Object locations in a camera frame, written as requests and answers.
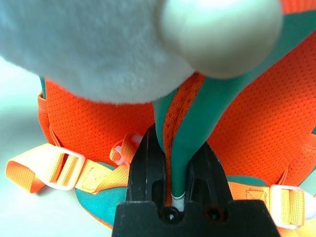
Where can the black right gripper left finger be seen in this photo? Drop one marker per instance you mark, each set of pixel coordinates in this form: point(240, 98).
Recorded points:
point(145, 177)

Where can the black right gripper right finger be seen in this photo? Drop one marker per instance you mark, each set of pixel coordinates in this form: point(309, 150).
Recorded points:
point(209, 180)

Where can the orange and teal backpack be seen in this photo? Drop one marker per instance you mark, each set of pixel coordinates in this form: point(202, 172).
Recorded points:
point(259, 123)

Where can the grey plush whale toy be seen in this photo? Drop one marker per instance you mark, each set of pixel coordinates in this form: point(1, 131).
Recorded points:
point(98, 49)

